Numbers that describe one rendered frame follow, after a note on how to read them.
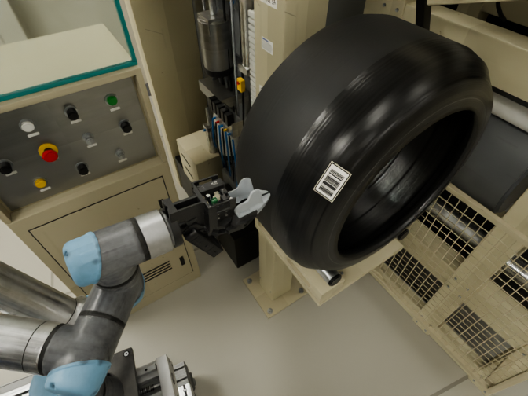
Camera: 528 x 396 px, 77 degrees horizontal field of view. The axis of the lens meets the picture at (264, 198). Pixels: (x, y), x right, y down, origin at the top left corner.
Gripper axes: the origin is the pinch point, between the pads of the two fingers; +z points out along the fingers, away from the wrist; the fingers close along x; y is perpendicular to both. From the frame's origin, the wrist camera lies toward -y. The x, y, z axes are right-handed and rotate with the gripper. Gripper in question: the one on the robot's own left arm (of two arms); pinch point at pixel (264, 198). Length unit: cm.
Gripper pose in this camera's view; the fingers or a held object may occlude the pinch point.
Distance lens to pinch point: 66.6
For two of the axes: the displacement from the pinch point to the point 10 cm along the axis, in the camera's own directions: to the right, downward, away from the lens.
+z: 8.3, -3.3, 4.4
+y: 0.8, -7.1, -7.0
